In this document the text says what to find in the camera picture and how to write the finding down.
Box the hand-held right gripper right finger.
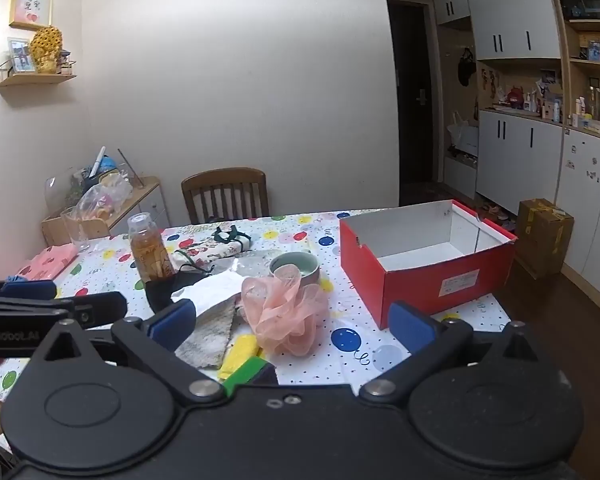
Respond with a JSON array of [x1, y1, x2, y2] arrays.
[[359, 301, 563, 403]]

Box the pink printed cloth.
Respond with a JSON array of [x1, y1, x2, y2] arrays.
[[17, 244, 79, 281]]

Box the white tissue cloth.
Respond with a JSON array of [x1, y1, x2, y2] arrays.
[[170, 271, 246, 311]]

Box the wooden wall shelf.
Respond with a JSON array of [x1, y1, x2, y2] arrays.
[[0, 58, 77, 90]]

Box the clear drinking glass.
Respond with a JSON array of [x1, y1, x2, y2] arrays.
[[60, 206, 92, 252]]

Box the cardboard box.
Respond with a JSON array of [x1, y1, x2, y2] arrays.
[[515, 198, 575, 279]]

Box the white tube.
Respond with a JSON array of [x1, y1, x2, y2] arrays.
[[89, 146, 107, 178]]

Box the grey fluffy towel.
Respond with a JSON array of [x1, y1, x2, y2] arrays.
[[174, 302, 238, 368]]

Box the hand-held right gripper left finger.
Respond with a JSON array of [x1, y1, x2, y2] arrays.
[[24, 299, 228, 407]]

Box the white plastic bag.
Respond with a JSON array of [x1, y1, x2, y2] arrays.
[[446, 111, 480, 157]]

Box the black hanging bag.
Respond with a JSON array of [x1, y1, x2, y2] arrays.
[[457, 47, 477, 86]]

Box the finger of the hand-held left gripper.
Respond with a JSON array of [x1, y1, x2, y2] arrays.
[[2, 280, 57, 302], [72, 291, 128, 328]]

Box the plastic tea bottle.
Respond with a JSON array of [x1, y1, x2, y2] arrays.
[[128, 212, 176, 283]]

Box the white upper cabinets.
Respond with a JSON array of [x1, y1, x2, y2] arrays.
[[432, 0, 563, 61]]

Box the wooden chair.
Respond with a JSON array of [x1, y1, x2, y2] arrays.
[[181, 167, 271, 224]]

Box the pale green mug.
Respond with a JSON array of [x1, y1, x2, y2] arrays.
[[268, 251, 322, 286]]

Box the framed calligraphy picture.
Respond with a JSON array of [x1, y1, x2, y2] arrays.
[[8, 0, 54, 30]]

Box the green sponge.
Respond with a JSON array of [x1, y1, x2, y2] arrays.
[[221, 356, 278, 396]]

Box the wooden side cabinet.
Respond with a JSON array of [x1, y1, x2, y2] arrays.
[[41, 176, 171, 247]]

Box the red shoe box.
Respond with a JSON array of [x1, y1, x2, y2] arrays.
[[339, 199, 518, 331]]

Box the black face mask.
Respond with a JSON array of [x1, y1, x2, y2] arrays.
[[145, 265, 213, 311]]

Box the floral printed pouch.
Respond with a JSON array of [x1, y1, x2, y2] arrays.
[[171, 239, 256, 273]]

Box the small photo frame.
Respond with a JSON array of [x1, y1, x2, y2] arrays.
[[6, 37, 35, 74]]

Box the wooden display shelf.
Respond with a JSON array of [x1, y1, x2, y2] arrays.
[[550, 0, 600, 141]]

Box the clear plastic bag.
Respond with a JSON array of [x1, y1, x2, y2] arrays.
[[215, 250, 286, 283]]

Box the white lower cabinet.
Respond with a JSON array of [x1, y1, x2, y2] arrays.
[[475, 109, 600, 306]]

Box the pink bath loofah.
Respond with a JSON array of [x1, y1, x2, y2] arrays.
[[240, 264, 329, 356]]

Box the dark door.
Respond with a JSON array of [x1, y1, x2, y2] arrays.
[[387, 0, 443, 206]]

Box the balloon print tablecloth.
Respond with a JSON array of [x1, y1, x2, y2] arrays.
[[0, 208, 513, 411]]

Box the plastic bag of snacks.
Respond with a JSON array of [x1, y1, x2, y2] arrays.
[[75, 180, 133, 221]]

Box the white bag with green trim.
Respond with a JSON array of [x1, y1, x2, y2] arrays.
[[212, 225, 253, 247]]

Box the gold ornament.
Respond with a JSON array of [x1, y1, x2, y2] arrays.
[[29, 26, 64, 74]]

